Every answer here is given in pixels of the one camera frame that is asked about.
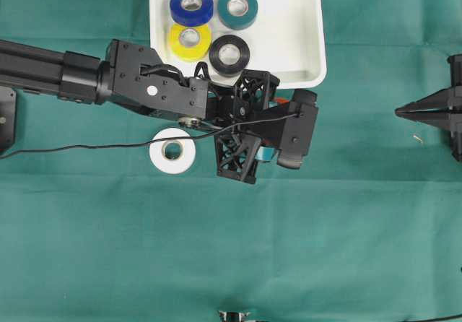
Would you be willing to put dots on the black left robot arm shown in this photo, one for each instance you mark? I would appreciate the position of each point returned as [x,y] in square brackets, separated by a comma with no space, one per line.
[135,78]

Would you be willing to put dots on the black tape roll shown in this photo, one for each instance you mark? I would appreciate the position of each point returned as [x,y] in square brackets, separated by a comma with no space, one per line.
[229,55]

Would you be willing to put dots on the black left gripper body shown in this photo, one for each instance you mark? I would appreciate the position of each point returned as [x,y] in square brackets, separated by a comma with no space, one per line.
[222,107]

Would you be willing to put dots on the white plastic tray case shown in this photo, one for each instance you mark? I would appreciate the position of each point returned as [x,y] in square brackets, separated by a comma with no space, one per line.
[287,39]

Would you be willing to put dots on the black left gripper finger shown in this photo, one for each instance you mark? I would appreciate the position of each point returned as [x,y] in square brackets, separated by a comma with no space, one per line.
[256,86]
[236,156]

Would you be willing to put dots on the table-level camera mount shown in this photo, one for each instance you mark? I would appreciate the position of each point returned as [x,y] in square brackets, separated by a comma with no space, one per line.
[232,316]

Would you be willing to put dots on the green table cloth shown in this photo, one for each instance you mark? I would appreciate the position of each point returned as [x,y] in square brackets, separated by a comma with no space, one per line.
[369,229]

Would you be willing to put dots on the teal green tape roll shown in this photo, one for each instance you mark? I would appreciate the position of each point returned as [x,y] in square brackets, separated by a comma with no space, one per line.
[237,14]

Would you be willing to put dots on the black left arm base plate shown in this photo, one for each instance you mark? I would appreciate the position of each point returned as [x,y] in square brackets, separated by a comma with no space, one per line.
[8,107]

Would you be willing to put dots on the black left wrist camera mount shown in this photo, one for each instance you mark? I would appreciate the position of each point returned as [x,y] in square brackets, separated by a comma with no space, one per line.
[288,127]

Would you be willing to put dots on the white tape roll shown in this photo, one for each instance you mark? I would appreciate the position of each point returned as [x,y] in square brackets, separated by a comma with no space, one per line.
[172,156]

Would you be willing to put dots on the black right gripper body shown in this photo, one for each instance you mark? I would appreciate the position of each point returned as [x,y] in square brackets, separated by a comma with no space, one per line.
[455,80]

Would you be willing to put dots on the blue tape roll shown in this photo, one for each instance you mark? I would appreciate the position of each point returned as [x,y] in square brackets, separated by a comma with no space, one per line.
[192,13]

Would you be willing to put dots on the yellow tape roll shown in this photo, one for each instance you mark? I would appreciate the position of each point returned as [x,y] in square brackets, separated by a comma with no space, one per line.
[190,43]

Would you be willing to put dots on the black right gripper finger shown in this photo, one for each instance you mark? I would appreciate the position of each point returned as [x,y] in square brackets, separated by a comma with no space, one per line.
[435,101]
[441,120]

